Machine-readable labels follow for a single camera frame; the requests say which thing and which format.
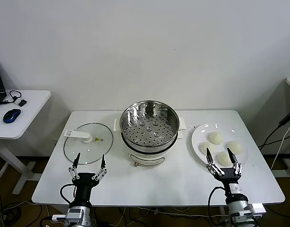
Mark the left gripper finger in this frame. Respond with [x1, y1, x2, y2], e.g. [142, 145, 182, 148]
[92, 154, 108, 182]
[68, 152, 81, 181]

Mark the white side table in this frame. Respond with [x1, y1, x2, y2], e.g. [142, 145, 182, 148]
[0, 89, 52, 195]

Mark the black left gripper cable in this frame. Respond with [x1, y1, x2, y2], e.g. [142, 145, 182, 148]
[60, 183, 77, 204]

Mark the black looped cable white plug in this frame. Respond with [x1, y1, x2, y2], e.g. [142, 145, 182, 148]
[2, 90, 23, 105]

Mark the blue computer mouse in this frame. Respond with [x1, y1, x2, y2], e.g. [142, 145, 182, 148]
[2, 108, 22, 124]

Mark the white hanging cable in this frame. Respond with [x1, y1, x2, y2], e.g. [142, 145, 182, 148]
[270, 119, 290, 170]

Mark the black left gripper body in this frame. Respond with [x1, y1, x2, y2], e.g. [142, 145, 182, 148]
[72, 173, 98, 206]

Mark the round glass pot lid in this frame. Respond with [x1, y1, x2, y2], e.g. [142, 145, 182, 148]
[63, 122, 114, 166]

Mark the stainless steel steamer basket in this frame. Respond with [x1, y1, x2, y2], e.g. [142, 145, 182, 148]
[120, 100, 180, 148]

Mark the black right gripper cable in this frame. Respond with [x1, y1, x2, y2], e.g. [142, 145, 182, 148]
[207, 186, 228, 227]

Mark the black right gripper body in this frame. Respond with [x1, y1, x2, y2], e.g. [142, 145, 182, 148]
[217, 168, 242, 198]

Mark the white floor cable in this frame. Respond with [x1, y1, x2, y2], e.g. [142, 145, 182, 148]
[116, 207, 221, 220]

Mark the white desk foot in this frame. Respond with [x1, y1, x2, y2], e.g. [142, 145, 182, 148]
[271, 157, 290, 178]

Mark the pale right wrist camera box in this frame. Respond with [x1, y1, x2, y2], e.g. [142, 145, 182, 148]
[250, 203, 266, 215]

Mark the white steamed baozi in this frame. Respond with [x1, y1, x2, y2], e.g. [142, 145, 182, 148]
[207, 131, 224, 145]
[217, 151, 232, 166]
[227, 140, 244, 154]
[198, 141, 218, 156]

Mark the large white plate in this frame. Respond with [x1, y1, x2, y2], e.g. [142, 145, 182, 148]
[191, 122, 250, 172]

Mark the white table leg frame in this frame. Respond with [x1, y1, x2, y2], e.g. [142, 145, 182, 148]
[218, 206, 230, 227]

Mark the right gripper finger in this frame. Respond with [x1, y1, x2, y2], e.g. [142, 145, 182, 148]
[227, 148, 243, 177]
[205, 148, 226, 178]

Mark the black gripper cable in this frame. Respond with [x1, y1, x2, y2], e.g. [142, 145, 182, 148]
[60, 183, 77, 204]
[207, 186, 228, 227]

